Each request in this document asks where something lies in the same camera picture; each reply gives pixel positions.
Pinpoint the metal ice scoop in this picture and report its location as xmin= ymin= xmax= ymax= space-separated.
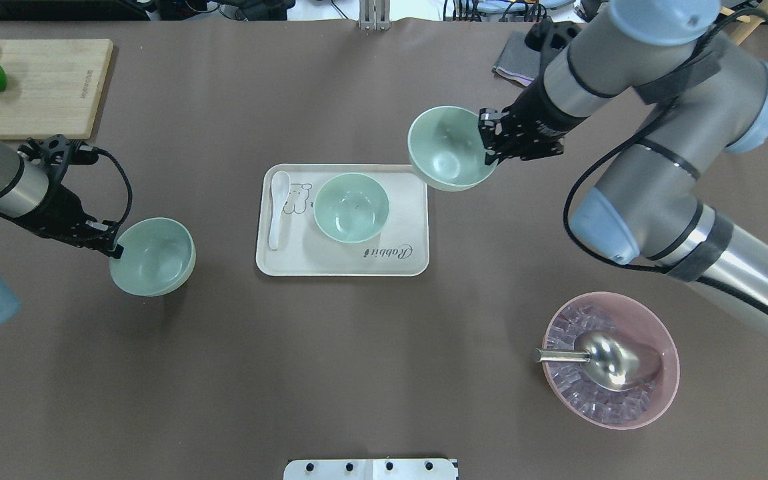
xmin=531 ymin=331 xmax=663 ymax=392

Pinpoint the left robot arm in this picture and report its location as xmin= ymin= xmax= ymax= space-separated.
xmin=0 ymin=135 xmax=128 ymax=325

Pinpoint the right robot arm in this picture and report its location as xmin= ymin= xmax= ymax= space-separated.
xmin=478 ymin=1 xmax=768 ymax=335

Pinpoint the green bowl on tray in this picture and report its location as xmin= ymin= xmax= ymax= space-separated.
xmin=313 ymin=173 xmax=390 ymax=244

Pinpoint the wooden cutting board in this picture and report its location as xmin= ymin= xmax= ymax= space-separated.
xmin=0 ymin=39 xmax=113 ymax=140

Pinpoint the white ceramic spoon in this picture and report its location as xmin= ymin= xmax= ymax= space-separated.
xmin=267 ymin=171 xmax=291 ymax=250

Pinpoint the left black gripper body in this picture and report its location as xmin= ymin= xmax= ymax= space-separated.
xmin=24 ymin=185 xmax=118 ymax=251

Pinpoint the grey purple cloth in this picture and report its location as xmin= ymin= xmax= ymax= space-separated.
xmin=493 ymin=31 xmax=541 ymax=87

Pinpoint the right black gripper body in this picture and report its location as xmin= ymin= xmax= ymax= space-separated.
xmin=499 ymin=74 xmax=585 ymax=163

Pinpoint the cream rabbit tray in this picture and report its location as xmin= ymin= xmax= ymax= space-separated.
xmin=255 ymin=163 xmax=431 ymax=277

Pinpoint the green bowl from robot's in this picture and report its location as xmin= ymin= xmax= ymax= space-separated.
xmin=109 ymin=217 xmax=196 ymax=297
xmin=407 ymin=106 xmax=496 ymax=192

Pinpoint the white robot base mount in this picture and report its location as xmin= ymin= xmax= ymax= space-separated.
xmin=283 ymin=458 xmax=459 ymax=479

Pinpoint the pink bowl with ice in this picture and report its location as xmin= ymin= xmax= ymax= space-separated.
xmin=541 ymin=291 xmax=680 ymax=431

